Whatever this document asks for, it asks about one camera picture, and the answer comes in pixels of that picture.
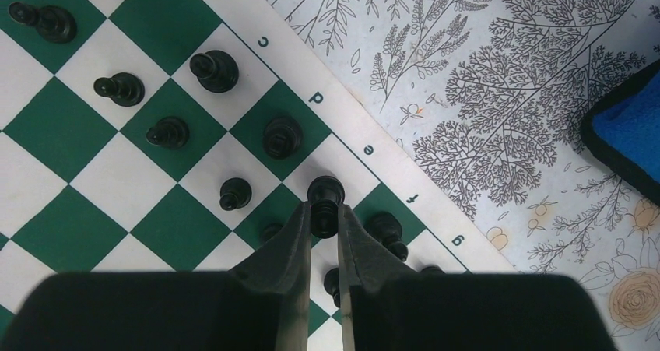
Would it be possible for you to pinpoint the black pawn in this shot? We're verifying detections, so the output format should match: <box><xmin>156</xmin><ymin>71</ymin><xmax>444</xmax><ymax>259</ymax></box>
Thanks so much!
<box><xmin>420</xmin><ymin>265</ymin><xmax>444</xmax><ymax>275</ymax></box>
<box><xmin>145</xmin><ymin>116</ymin><xmax>190</xmax><ymax>149</ymax></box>
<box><xmin>93</xmin><ymin>72</ymin><xmax>145</xmax><ymax>107</ymax></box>
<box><xmin>259</xmin><ymin>223</ymin><xmax>283</xmax><ymax>245</ymax></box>
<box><xmin>219</xmin><ymin>177</ymin><xmax>252</xmax><ymax>211</ymax></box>

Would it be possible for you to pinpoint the black chess piece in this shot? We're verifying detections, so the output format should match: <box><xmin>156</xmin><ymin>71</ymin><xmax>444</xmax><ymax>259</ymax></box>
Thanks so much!
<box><xmin>8</xmin><ymin>2</ymin><xmax>77</xmax><ymax>44</ymax></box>
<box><xmin>189</xmin><ymin>50</ymin><xmax>239</xmax><ymax>93</ymax></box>
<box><xmin>262</xmin><ymin>116</ymin><xmax>304</xmax><ymax>160</ymax></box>

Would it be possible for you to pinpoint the blue cloth pouch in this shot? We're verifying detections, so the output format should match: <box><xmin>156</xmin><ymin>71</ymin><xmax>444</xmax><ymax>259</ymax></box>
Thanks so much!
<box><xmin>579</xmin><ymin>61</ymin><xmax>659</xmax><ymax>205</ymax></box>

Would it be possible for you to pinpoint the green white chess board mat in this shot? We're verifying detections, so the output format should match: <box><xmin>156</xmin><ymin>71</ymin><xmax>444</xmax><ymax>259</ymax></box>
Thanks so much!
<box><xmin>1</xmin><ymin>0</ymin><xmax>508</xmax><ymax>350</ymax></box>

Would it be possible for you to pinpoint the black bishop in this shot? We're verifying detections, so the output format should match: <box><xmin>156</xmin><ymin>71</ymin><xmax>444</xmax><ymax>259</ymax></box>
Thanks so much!
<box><xmin>365</xmin><ymin>212</ymin><xmax>409</xmax><ymax>262</ymax></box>

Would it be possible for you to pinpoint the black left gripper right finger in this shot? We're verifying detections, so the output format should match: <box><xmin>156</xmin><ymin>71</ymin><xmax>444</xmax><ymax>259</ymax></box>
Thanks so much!
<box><xmin>338</xmin><ymin>205</ymin><xmax>615</xmax><ymax>350</ymax></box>

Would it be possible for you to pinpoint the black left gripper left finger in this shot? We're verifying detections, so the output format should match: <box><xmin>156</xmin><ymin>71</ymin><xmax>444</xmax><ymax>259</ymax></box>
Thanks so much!
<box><xmin>1</xmin><ymin>202</ymin><xmax>311</xmax><ymax>350</ymax></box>

